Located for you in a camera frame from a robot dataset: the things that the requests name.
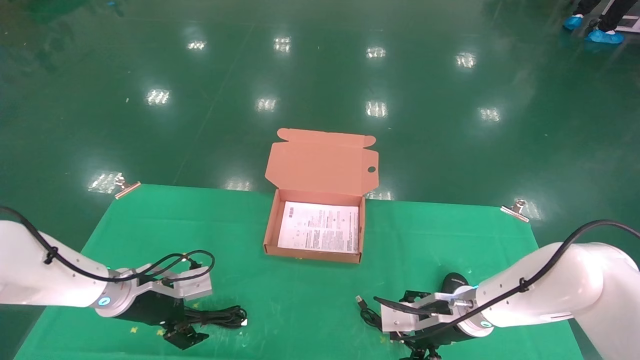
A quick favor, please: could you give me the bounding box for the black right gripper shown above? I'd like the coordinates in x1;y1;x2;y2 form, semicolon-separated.
395;290;481;360

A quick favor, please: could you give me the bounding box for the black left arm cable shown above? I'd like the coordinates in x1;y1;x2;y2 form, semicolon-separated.
0;206;216;284

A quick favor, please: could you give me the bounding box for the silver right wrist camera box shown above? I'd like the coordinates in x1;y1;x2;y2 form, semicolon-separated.
380;292;476;334

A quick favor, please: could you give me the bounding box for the brown cardboard box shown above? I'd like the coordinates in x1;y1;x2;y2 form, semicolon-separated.
263;128;380;264

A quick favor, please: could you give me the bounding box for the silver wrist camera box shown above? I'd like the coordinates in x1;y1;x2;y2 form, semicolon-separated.
380;292;476;334
149;266;213;302

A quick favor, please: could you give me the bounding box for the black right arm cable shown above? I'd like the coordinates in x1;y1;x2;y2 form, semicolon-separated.
372;220;640;344

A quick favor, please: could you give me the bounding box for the metal table cloth clamp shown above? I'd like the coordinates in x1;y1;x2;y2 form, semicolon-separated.
500;199;531;223
114;174;142;200

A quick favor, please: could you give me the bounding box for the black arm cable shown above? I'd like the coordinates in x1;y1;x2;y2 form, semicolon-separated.
372;220;640;344
0;206;216;284

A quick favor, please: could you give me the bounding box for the white metal cart frame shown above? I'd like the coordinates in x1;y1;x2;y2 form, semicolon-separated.
602;0;640;34

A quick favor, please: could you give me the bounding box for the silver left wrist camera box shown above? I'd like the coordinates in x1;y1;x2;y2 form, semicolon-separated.
149;266;213;302

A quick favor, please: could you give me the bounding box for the black wired computer mouse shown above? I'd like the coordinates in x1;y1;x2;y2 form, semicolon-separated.
355;272;471;329

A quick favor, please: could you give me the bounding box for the black data cable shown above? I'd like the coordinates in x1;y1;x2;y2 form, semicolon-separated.
184;306;249;329

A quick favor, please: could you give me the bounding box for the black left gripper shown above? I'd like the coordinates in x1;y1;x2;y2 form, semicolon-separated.
117;291;210;351

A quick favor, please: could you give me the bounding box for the white printed instruction sheet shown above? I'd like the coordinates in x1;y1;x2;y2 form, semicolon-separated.
277;201;361;254

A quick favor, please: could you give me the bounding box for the green table cloth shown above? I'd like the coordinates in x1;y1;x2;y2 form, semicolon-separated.
14;184;586;360

